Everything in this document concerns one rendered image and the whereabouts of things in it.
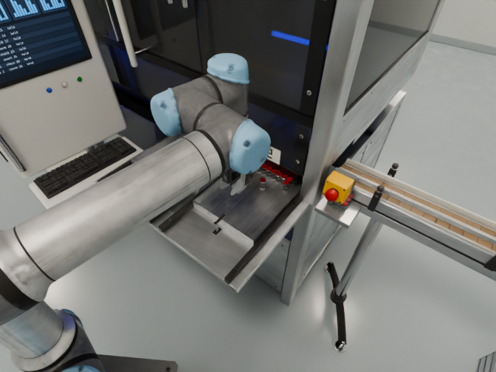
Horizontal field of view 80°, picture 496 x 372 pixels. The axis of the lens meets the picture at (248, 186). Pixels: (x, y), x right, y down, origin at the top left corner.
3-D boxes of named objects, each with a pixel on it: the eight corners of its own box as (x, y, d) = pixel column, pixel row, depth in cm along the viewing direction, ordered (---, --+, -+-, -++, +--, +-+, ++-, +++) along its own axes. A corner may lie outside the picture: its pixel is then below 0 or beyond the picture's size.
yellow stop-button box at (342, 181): (331, 181, 101) (336, 166, 95) (351, 191, 97) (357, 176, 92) (320, 195, 96) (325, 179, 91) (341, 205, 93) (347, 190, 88)
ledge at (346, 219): (332, 187, 112) (333, 184, 111) (364, 204, 107) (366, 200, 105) (314, 210, 105) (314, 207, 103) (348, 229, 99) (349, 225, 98)
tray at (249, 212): (253, 156, 122) (253, 150, 119) (308, 184, 111) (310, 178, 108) (193, 207, 103) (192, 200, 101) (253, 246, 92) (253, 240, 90)
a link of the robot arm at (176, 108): (179, 116, 44) (235, 91, 49) (142, 88, 49) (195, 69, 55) (187, 156, 49) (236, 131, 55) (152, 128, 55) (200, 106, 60)
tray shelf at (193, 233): (187, 126, 140) (187, 123, 138) (319, 194, 110) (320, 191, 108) (96, 184, 114) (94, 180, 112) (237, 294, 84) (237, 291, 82)
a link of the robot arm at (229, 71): (194, 59, 54) (229, 46, 58) (201, 112, 61) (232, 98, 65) (221, 74, 50) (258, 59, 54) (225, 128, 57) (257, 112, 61)
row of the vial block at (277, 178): (254, 167, 117) (254, 158, 114) (292, 187, 110) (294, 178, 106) (250, 170, 116) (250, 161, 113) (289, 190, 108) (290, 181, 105)
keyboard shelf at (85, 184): (116, 133, 150) (115, 128, 148) (149, 157, 137) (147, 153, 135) (22, 179, 127) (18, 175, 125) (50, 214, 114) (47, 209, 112)
